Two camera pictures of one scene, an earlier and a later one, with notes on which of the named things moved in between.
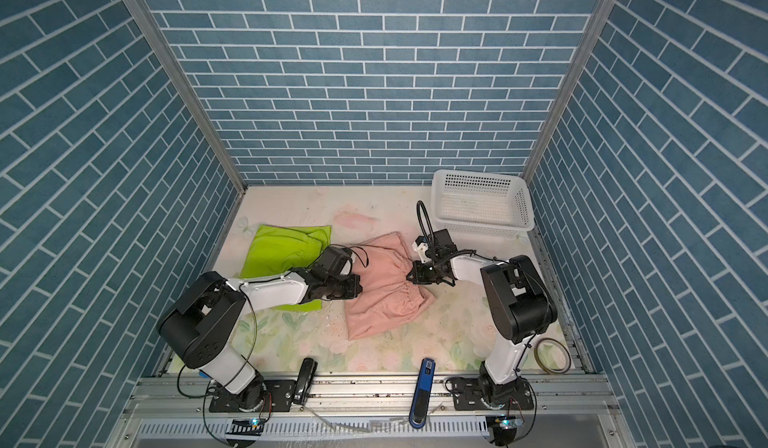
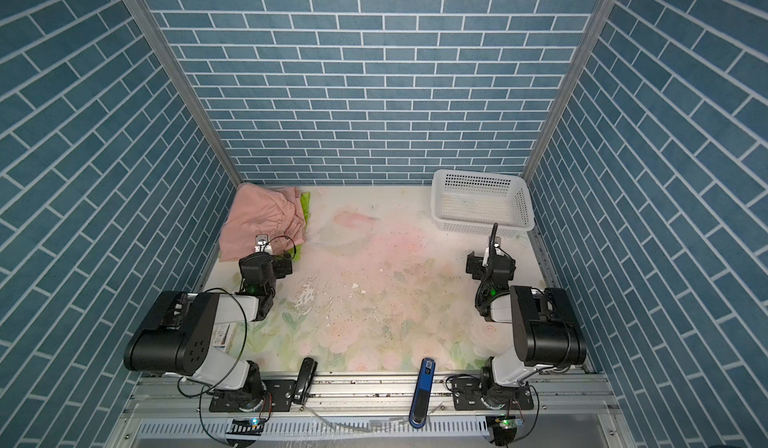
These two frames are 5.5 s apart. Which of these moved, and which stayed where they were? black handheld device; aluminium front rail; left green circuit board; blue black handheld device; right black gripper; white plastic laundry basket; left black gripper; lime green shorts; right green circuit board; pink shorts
Moved: pink shorts; right black gripper; left black gripper; lime green shorts
Stayed: aluminium front rail; left green circuit board; blue black handheld device; right green circuit board; white plastic laundry basket; black handheld device
